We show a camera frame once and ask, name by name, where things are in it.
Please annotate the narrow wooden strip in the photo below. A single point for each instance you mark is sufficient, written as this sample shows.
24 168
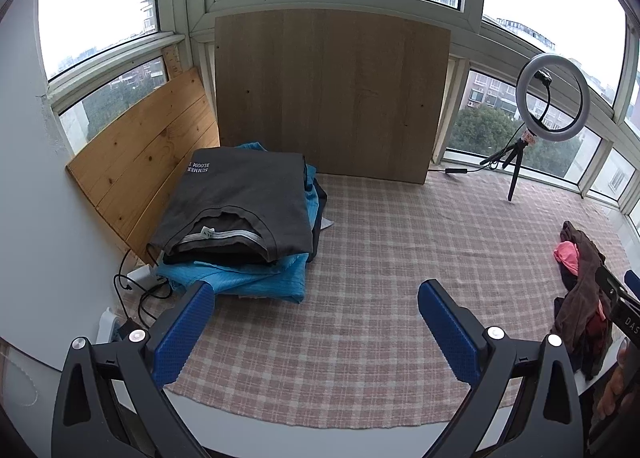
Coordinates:
172 61

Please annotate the pine plank board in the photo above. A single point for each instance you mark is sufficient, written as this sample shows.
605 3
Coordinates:
145 158

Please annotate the black folded garment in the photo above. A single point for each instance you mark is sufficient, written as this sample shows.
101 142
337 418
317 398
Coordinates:
220 250

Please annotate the black tripod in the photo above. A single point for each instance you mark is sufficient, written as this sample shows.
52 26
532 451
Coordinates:
515 173

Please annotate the dark navy folded garment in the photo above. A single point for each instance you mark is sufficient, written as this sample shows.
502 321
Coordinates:
320 203

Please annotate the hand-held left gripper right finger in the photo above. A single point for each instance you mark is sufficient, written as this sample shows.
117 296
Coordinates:
447 328

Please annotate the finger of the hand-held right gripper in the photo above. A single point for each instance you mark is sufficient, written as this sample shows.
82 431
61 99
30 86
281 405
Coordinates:
612 283

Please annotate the red garment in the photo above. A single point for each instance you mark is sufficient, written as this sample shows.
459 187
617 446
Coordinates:
596 324

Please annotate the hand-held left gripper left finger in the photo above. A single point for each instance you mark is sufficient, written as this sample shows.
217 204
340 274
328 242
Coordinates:
182 333

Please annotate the grey folded t-shirt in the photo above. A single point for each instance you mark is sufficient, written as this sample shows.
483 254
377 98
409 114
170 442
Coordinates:
240 188

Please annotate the person's right hand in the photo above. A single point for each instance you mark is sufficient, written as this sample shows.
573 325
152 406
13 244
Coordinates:
616 388

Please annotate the stack of folded clothes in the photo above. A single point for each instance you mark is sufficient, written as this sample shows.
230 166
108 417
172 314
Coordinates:
260 280

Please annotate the black power adapter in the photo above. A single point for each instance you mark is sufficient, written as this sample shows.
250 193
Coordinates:
129 329

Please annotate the pink plaid blanket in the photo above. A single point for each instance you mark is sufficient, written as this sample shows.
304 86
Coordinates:
375 288

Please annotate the white power strip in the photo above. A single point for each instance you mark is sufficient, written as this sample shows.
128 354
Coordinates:
107 325

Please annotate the white extension socket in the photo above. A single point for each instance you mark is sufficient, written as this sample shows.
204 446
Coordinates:
145 274

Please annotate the dark blue garment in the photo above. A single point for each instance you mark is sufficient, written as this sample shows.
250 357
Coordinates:
595 358

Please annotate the brown sweater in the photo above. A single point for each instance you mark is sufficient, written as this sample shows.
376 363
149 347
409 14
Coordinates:
582 288

